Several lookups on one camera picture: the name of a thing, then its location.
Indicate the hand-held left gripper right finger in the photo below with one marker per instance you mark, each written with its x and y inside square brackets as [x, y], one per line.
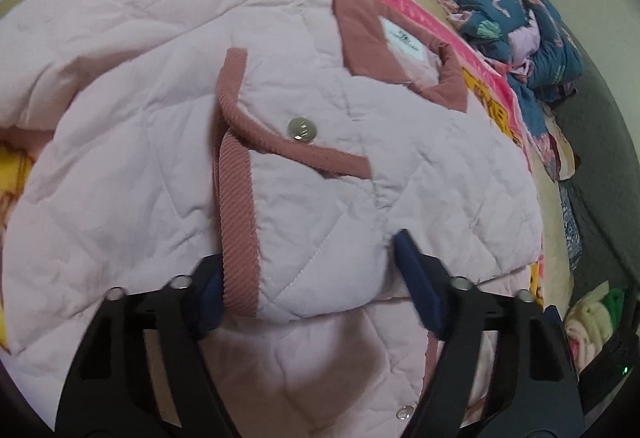
[420, 280]

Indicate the blue floral duvet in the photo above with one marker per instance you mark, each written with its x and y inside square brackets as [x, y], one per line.
[550, 48]

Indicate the green cloth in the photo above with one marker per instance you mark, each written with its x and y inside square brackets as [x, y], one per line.
[615, 300]

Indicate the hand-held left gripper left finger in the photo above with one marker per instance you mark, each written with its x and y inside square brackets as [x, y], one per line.
[209, 305]

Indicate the cream cloth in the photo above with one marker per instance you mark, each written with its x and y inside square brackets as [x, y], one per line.
[590, 328]

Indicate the grey quilted headboard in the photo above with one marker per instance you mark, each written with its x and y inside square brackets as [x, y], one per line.
[605, 168]

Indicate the dark patterned pillow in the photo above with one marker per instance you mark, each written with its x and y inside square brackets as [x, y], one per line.
[572, 228]

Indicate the cream and red blanket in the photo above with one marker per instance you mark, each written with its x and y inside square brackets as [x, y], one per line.
[560, 148]

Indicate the pink quilted jacket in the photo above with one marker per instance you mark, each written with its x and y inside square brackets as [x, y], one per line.
[150, 128]

